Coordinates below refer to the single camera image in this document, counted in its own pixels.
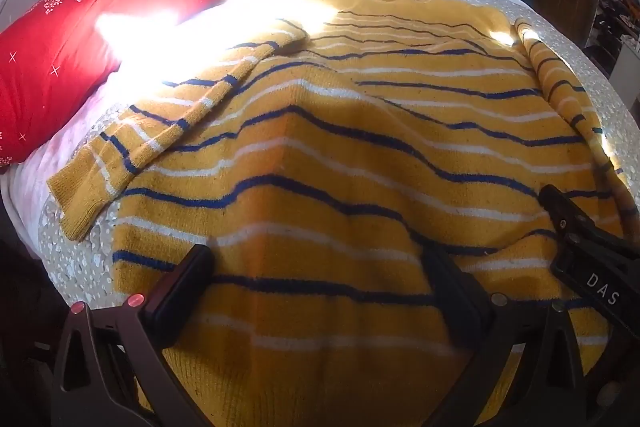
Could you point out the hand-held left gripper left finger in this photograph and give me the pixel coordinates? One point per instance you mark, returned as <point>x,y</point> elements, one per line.
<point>182,287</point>

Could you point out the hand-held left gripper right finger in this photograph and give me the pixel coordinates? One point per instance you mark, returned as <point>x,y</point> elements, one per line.
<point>452,302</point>

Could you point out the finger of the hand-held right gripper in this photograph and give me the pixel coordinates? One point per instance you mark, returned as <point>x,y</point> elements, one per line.
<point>562,214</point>

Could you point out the yellow striped knit sweater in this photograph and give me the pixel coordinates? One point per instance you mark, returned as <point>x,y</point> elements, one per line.
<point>350,167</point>

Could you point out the beige spotted bedspread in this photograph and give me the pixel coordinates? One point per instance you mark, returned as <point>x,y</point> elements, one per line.
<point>565,47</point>

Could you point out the cluttered storage shelf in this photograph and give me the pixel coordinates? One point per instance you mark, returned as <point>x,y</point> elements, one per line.
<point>612,22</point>

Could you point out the red floral pillow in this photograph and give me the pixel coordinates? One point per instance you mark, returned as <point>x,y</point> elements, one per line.
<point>95,32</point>

